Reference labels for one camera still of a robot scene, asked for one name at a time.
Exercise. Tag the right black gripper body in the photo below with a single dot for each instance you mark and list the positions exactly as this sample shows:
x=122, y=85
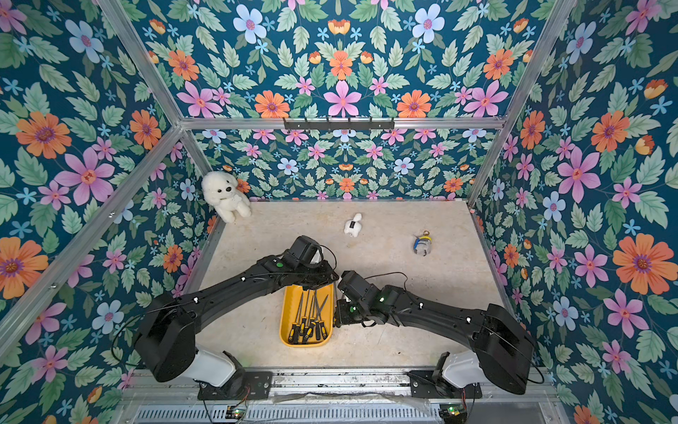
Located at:
x=342, y=311

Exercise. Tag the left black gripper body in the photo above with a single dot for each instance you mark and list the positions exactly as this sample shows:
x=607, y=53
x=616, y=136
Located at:
x=315, y=276

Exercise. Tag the yellow plastic storage tray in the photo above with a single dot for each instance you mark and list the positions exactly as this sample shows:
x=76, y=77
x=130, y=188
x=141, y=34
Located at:
x=291, y=299

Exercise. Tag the file tool four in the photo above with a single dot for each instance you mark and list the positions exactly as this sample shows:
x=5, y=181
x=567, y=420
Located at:
x=315, y=327

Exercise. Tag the file tool six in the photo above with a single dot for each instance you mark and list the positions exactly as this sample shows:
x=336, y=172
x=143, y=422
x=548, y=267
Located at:
x=315, y=319

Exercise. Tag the file tool nine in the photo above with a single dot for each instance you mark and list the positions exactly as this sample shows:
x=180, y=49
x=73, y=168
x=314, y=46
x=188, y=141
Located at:
x=301, y=321

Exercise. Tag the file tool five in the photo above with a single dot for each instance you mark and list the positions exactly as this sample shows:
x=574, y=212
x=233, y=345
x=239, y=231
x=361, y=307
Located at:
x=309, y=333

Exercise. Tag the file tool eight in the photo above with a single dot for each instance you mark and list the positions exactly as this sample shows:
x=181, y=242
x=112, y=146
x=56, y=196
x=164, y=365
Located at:
x=306, y=319

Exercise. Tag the file tool ten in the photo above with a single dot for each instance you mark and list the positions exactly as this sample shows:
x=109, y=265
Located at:
x=296, y=324

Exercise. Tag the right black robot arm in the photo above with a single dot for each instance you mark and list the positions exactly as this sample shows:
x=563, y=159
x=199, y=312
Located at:
x=503, y=349

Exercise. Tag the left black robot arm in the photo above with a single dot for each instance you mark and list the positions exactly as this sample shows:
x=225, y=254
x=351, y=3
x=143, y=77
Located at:
x=166, y=336

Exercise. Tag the small white toy figure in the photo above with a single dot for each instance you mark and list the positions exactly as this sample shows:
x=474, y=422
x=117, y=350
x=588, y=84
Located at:
x=353, y=227

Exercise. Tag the white plush bear toy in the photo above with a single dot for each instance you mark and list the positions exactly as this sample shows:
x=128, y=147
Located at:
x=220, y=190

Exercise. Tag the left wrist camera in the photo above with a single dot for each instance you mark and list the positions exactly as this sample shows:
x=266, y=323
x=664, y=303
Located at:
x=304, y=252

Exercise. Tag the blue yellow keychain toy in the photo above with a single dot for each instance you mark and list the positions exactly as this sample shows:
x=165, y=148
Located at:
x=423, y=244

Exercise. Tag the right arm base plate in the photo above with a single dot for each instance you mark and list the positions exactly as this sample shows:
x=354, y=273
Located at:
x=425, y=384

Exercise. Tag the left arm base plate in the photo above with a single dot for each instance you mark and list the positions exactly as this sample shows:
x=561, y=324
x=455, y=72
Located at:
x=251, y=385

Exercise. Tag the black wall hook rail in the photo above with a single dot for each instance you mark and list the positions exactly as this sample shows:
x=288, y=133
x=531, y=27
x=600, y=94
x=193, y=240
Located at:
x=332, y=124

